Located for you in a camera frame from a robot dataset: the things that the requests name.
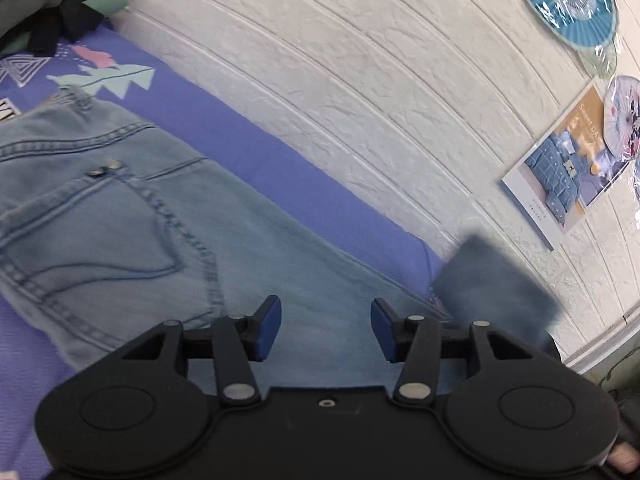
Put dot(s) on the wall poster of bedding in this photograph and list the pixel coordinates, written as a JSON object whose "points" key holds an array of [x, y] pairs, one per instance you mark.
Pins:
{"points": [[555, 170]]}

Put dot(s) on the light blue denim pants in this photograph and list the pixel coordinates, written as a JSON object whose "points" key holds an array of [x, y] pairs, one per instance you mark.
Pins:
{"points": [[125, 200]]}

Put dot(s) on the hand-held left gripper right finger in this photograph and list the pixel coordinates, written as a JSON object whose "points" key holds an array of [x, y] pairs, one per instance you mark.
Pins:
{"points": [[384, 330]]}

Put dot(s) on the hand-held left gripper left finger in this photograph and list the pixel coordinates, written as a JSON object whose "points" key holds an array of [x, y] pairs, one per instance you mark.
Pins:
{"points": [[269, 327]]}

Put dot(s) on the black cloth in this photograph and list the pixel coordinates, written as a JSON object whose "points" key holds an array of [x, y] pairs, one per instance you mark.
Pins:
{"points": [[65, 22]]}

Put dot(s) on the blue paper fan decoration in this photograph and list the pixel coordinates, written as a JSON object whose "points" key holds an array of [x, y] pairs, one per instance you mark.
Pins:
{"points": [[565, 0]]}

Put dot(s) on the purple printed bed sheet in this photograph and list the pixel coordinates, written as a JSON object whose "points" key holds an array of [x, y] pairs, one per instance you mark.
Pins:
{"points": [[200, 105]]}

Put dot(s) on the clear green paper fan decoration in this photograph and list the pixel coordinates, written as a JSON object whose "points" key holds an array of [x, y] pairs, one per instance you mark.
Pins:
{"points": [[600, 60]]}

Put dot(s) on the white patterned paper fan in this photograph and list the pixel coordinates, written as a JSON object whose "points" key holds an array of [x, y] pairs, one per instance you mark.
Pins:
{"points": [[622, 117]]}

